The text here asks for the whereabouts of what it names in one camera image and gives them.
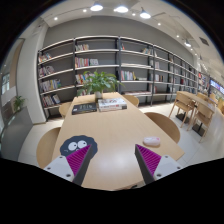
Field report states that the black book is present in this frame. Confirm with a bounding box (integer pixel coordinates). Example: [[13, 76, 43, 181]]
[[72, 103, 97, 115]]

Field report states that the wooden chair near left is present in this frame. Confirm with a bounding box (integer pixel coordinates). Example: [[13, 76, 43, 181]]
[[36, 127, 60, 168]]

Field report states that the small plant on left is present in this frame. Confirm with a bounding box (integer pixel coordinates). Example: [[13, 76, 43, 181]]
[[13, 96, 25, 113]]

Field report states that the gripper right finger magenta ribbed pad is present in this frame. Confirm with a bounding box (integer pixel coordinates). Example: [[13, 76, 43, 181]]
[[135, 144, 182, 184]]

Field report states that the wooden chair near right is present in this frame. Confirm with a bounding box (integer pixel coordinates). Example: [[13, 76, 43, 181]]
[[145, 112, 180, 143]]

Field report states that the pink white computer mouse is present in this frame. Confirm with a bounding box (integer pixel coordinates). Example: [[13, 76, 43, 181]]
[[143, 136, 160, 146]]

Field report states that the green potted plant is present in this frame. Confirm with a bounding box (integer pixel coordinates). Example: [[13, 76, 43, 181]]
[[78, 71, 120, 100]]

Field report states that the dark cartoon face mouse pad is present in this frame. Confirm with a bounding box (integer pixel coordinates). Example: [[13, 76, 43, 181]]
[[60, 135, 98, 156]]

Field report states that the grey counter on left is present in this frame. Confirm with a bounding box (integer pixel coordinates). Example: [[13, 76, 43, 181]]
[[0, 107, 33, 161]]

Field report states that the wooden chair far left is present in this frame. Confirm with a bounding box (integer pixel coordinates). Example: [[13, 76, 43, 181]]
[[59, 102, 71, 117]]

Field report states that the white red book stack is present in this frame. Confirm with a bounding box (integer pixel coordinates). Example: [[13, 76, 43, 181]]
[[98, 98, 127, 112]]

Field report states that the wooden chair far right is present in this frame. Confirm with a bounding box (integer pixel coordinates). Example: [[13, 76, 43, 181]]
[[124, 95, 139, 106]]

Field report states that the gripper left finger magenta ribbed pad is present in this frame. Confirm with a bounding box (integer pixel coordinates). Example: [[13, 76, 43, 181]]
[[44, 145, 93, 186]]

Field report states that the large grey bookshelf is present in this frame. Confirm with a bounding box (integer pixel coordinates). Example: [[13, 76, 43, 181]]
[[37, 35, 198, 118]]

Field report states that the wooden chair front right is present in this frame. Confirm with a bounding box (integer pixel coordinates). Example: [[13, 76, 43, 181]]
[[192, 104, 213, 138]]

